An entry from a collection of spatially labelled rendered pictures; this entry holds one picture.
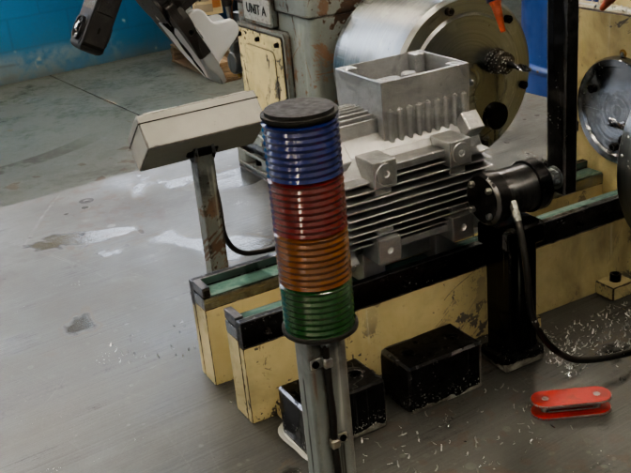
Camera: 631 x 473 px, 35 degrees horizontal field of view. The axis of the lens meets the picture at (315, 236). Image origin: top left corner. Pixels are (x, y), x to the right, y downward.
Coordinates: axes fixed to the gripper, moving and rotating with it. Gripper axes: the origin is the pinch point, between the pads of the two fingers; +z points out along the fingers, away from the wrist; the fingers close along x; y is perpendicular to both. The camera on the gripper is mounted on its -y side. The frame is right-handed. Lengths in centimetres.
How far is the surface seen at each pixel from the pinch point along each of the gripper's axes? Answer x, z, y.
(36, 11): 551, 117, 47
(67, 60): 553, 154, 42
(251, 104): 17.7, 13.9, 5.7
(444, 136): -12.8, 18.3, 14.7
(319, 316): -38.6, 5.1, -12.5
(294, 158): -38.1, -6.8, -6.5
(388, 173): -15.3, 15.1, 6.1
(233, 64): 69, 29, 19
